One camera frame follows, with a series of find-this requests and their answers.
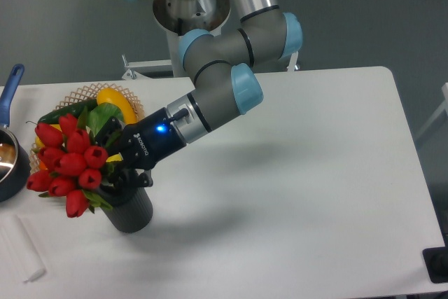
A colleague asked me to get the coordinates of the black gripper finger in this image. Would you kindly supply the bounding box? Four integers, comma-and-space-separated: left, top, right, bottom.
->
94, 117, 124, 148
111, 169, 153, 193

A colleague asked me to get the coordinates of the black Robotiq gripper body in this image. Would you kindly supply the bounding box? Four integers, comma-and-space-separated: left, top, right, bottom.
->
118, 108, 186, 170

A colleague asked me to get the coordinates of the dark grey ribbed vase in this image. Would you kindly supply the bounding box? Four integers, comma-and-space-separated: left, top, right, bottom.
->
97, 184, 153, 233

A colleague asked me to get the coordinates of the red tulip bouquet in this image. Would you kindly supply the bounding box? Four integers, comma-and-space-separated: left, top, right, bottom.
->
27, 109, 119, 218

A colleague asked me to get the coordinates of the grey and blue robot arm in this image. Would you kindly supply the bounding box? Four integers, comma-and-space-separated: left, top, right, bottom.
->
97, 0, 302, 188

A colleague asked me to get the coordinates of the green leafy vegetable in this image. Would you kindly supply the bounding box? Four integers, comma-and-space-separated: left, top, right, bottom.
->
87, 103, 124, 136

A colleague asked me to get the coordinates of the yellow banana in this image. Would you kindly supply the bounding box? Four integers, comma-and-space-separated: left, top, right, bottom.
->
106, 153, 123, 162

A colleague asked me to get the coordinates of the yellow squash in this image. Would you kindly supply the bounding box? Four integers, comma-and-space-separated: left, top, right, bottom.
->
97, 88, 138, 124

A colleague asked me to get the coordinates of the green cucumber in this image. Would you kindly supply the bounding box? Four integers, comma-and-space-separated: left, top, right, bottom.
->
38, 99, 97, 124

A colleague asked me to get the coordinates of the woven wicker basket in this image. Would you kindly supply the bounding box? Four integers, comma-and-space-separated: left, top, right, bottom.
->
30, 84, 143, 186

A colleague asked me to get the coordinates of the yellow bell pepper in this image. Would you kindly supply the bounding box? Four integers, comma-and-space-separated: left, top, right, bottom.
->
34, 124, 64, 149

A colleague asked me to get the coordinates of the white folded cloth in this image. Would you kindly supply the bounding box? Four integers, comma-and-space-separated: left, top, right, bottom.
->
1, 214, 46, 283

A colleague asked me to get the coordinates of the black device at table edge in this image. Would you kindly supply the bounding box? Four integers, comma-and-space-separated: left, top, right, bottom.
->
422, 246, 447, 284

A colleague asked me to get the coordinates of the white metal base frame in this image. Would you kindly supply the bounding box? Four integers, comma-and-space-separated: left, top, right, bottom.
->
121, 52, 302, 81

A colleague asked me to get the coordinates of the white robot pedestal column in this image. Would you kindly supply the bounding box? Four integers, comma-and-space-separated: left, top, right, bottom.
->
165, 30, 188, 78

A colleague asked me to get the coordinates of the blue handled dark saucepan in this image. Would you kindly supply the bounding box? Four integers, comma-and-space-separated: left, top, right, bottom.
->
1, 64, 29, 202

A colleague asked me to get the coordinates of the white furniture frame right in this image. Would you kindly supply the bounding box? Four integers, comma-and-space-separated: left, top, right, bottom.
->
415, 83, 447, 144

